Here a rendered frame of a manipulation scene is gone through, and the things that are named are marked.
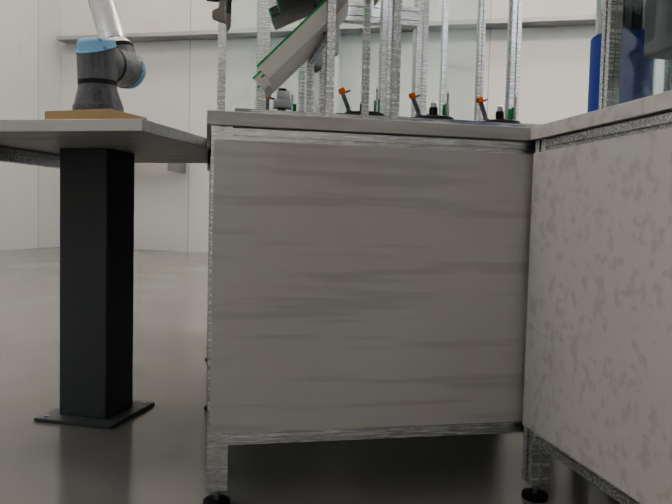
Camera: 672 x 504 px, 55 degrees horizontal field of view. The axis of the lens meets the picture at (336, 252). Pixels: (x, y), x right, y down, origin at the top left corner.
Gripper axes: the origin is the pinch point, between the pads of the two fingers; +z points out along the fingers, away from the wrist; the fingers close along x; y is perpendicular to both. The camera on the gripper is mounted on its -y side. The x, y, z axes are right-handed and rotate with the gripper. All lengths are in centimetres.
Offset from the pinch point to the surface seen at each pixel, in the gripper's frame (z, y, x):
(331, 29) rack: 12, -24, 48
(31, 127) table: 38, 48, 41
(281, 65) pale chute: 20.7, -11.8, 43.5
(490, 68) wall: -167, -405, -708
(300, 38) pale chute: 13.8, -16.4, 44.3
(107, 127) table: 39, 29, 49
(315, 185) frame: 52, -17, 70
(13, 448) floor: 122, 57, 25
